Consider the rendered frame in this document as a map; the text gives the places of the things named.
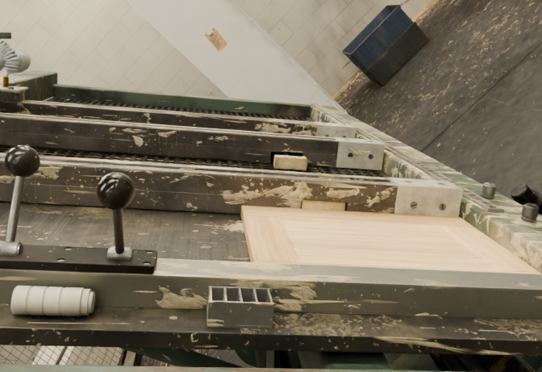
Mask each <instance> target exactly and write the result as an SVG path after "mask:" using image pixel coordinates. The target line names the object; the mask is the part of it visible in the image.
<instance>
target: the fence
mask: <svg viewBox="0 0 542 372"><path fill-rule="evenodd" d="M17 286H32V287H34V286H47V287H50V286H56V287H64V288H66V287H80V288H85V289H91V290H92V291H94V292H95V305H94V306H95V307H149V308H176V309H202V310H206V307H207V296H208V287H209V286H231V287H254V288H270V294H271V296H272V300H273V303H274V311H283V312H310V313H337V314H365V315H392V316H445V317H472V318H499V319H526V320H542V274H515V273H495V272H476V271H456V270H418V269H399V268H379V267H360V266H340V265H302V264H282V263H263V262H243V261H205V260H186V259H166V258H157V260H156V267H155V271H154V274H124V273H102V272H81V271H59V270H17V269H0V303H11V297H12V294H13V291H14V289H15V288H16V287H17Z"/></svg>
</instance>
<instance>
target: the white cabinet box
mask: <svg viewBox="0 0 542 372"><path fill-rule="evenodd" d="M130 5H131V6H132V7H133V8H134V9H135V10H136V11H138V12H139V13H140V14H141V15H142V16H143V17H144V18H145V19H146V20H147V21H148V22H149V23H150V24H151V25H153V26H154V27H155V28H156V29H157V30H158V31H159V32H160V33H161V34H162V35H163V36H164V37H165V38H166V39H167V40H168V41H169V42H170V43H171V44H172V45H173V46H174V47H175V48H176V49H177V50H178V51H179V52H181V53H182V54H183V55H184V56H185V57H186V58H187V59H188V60H189V61H190V62H191V63H192V64H193V65H195V66H196V67H197V68H198V69H199V70H200V71H201V72H202V73H203V74H204V75H205V76H206V77H207V78H209V79H210V80H211V81H212V82H213V83H214V84H215V85H216V86H217V87H218V88H219V89H220V90H221V91H222V92H224V93H225V94H226V96H228V97H229V98H239V99H249V100H260V101H270V102H289V103H299V104H308V105H311V104H312V103H317V104H319V105H320V106H330V107H335V108H337V109H339V110H340V111H343V112H344V113H346V114H347V112H346V111H345V110H344V109H343V108H342V107H341V106H340V105H339V104H338V103H337V102H336V101H335V100H334V99H333V98H332V97H331V96H330V95H329V94H328V93H327V92H326V91H325V90H324V89H323V88H322V87H321V86H320V85H319V84H318V83H317V82H316V81H315V80H314V79H313V78H312V77H311V76H310V75H309V74H308V73H307V72H306V71H305V70H304V69H303V68H302V67H301V66H300V65H299V64H298V62H297V61H296V60H295V59H294V58H293V57H292V56H291V55H290V54H289V53H288V52H287V51H286V50H285V49H284V48H283V47H282V46H281V45H280V44H279V43H278V42H277V41H276V40H275V39H274V38H273V37H272V36H271V35H270V34H269V33H268V32H267V31H266V30H265V29H264V28H263V27H262V26H261V25H260V24H259V23H258V22H257V21H256V20H255V19H254V18H253V17H252V16H251V15H250V14H249V13H248V12H247V11H246V10H245V9H244V8H243V7H242V6H241V5H240V4H239V3H238V2H237V1H236V0H133V1H132V2H131V4H130Z"/></svg>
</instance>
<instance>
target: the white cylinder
mask: <svg viewBox="0 0 542 372"><path fill-rule="evenodd" d="M94 305H95V292H94V291H92V290H91V289H85V288H80V287H66V288H64V287H56V286H50V287H47V286H34V287H32V286H17V287H16V288H15V289H14V291H13V294H12V297H11V303H10V309H11V312H12V313H13V314H14V315H27V316H28V315H30V316H44V315H46V316H60V315H62V316H88V315H89V314H90V313H93V312H94Z"/></svg>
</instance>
